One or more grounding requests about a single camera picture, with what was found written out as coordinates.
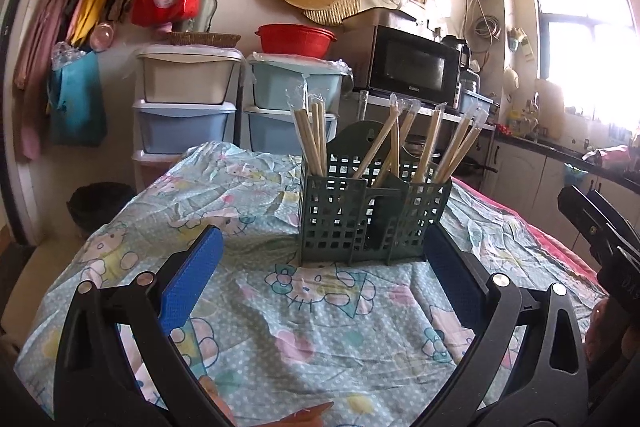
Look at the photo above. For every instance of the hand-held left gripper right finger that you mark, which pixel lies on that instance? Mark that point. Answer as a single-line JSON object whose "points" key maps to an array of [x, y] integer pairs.
{"points": [[452, 279]]}

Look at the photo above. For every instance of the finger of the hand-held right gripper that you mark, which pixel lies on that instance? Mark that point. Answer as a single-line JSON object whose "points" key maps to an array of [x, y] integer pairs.
{"points": [[580, 212], [617, 224]]}

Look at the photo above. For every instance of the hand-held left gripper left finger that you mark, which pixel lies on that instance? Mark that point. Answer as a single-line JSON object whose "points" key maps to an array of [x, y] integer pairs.
{"points": [[192, 282]]}

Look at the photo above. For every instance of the green plastic utensil holder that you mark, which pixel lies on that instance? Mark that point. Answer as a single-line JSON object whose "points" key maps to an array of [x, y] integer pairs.
{"points": [[350, 141]]}

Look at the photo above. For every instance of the pile of bamboo chopsticks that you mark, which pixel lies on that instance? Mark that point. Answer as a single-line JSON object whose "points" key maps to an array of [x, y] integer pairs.
{"points": [[309, 142]]}

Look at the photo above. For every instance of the person's right hand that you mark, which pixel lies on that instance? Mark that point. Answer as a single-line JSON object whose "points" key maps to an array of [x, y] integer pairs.
{"points": [[599, 332]]}

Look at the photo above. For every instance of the person's left hand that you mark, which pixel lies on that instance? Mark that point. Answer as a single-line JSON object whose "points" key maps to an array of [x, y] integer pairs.
{"points": [[225, 412]]}

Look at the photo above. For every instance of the pink cloth bundle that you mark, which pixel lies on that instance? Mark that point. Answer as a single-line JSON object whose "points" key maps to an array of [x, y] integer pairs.
{"points": [[612, 157]]}

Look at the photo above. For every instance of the white kitchen cabinets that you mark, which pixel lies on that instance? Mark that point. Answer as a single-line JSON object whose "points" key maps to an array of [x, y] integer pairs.
{"points": [[525, 177]]}

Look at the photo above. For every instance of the black frying pan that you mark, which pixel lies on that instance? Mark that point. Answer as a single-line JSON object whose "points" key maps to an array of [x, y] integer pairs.
{"points": [[477, 166]]}

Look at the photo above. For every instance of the black trash bin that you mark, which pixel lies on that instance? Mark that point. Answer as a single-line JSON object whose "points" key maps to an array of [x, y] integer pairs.
{"points": [[102, 207]]}

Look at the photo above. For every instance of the pink storage drawer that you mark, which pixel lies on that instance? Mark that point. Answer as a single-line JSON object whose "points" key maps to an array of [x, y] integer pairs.
{"points": [[152, 169]]}

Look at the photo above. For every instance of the blue storage drawer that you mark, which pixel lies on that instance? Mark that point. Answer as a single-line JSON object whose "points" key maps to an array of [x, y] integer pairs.
{"points": [[270, 132], [182, 132]]}

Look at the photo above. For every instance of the blue lidded box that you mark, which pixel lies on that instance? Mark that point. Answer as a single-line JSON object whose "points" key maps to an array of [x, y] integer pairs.
{"points": [[475, 99]]}

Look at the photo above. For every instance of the metal kitchen shelf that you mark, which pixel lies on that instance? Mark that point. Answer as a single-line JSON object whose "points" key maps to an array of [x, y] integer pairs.
{"points": [[425, 107]]}

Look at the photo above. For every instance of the black electric kettle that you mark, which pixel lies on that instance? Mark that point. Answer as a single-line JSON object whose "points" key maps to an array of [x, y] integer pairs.
{"points": [[456, 52]]}

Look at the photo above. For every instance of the cream storage drawer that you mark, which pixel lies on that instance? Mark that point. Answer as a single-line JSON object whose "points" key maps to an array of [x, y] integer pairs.
{"points": [[187, 79]]}

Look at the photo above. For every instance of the kitchen window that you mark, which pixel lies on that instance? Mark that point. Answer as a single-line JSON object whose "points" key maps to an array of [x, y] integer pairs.
{"points": [[590, 7]]}

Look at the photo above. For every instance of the teal cloth bag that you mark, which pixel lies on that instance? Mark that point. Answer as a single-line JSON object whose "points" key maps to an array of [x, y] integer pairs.
{"points": [[77, 102]]}

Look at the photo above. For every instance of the pale teal storage drawer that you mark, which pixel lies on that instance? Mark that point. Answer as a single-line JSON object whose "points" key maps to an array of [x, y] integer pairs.
{"points": [[280, 82]]}

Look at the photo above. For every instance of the black microwave oven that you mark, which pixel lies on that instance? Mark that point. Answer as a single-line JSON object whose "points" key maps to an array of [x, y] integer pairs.
{"points": [[410, 64]]}

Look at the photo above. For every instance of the wicker basket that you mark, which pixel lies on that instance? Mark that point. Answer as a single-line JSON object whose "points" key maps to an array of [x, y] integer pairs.
{"points": [[205, 39]]}

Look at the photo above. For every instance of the pink ladle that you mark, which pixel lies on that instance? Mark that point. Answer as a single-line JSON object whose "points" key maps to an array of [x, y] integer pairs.
{"points": [[102, 38]]}

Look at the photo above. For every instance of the red plastic basin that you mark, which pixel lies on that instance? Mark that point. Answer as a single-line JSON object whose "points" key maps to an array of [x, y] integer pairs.
{"points": [[295, 41]]}

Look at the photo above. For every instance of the pink hanging cloth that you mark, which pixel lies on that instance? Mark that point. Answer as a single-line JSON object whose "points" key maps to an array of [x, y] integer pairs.
{"points": [[35, 72]]}

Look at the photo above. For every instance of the pale green plastic bag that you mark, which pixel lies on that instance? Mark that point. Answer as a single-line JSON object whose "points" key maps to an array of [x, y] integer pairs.
{"points": [[205, 7]]}

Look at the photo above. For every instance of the white round wall ornament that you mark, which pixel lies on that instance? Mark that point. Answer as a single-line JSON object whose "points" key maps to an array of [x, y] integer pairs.
{"points": [[511, 79]]}

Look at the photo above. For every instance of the pale green wall holder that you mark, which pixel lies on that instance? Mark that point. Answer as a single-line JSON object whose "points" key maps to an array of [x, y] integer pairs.
{"points": [[520, 41]]}

